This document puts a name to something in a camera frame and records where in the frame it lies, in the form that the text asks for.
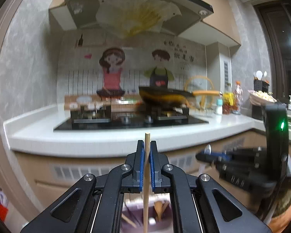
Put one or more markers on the black gas stove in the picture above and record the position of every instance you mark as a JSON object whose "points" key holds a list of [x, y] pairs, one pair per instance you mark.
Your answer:
{"points": [[111, 117]]}

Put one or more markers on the white soap dispenser bottle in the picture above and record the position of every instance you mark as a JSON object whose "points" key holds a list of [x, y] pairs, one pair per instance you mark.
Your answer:
{"points": [[289, 103]]}

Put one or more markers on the black utensil holder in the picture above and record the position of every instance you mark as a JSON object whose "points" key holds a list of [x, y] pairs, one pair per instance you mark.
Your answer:
{"points": [[260, 83]]}

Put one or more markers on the wooden spoon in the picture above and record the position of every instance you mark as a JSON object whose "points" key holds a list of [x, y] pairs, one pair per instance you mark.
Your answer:
{"points": [[160, 208]]}

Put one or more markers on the cartoon couple wall sticker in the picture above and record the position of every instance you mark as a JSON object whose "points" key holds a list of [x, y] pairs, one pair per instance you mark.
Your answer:
{"points": [[90, 59]]}

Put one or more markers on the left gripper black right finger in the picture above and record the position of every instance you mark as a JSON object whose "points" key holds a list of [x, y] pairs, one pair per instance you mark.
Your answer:
{"points": [[159, 182]]}

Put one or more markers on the dark window frame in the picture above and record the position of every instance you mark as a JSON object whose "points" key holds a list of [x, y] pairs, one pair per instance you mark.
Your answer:
{"points": [[275, 18]]}

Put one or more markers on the white blue cap bottle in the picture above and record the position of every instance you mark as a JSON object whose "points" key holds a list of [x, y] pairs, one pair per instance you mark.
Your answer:
{"points": [[219, 107]]}

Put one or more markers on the glass pan lid orange rim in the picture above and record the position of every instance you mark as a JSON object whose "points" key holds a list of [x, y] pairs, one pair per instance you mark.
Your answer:
{"points": [[201, 99]]}

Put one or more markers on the orange drink bottle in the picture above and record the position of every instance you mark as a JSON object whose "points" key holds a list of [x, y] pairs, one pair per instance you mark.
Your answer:
{"points": [[238, 98]]}

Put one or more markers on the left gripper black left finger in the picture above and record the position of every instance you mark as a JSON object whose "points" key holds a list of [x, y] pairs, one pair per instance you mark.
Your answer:
{"points": [[134, 181]]}

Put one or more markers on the grey ventilation grille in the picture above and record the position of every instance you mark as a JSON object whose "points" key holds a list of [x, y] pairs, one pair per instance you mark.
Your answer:
{"points": [[69, 170]]}

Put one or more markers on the white stone countertop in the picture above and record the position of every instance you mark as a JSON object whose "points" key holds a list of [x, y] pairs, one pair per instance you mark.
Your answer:
{"points": [[34, 133]]}

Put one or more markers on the yellow seasoning jar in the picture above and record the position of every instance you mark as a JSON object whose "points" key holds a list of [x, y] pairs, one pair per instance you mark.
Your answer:
{"points": [[228, 101]]}

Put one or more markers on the long wooden chopstick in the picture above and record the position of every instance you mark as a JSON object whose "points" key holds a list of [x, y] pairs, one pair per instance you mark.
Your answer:
{"points": [[130, 222]]}

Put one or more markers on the black yellow frying pan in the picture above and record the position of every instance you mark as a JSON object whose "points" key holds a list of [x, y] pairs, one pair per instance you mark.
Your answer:
{"points": [[163, 97]]}

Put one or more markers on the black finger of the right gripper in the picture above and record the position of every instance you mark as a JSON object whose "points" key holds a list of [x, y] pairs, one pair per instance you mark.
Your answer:
{"points": [[208, 158]]}

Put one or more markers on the range hood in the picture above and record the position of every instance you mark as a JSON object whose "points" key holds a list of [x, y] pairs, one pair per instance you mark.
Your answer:
{"points": [[126, 18]]}

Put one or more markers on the white plastic spoon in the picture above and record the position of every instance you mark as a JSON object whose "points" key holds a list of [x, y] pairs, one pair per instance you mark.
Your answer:
{"points": [[203, 166]]}

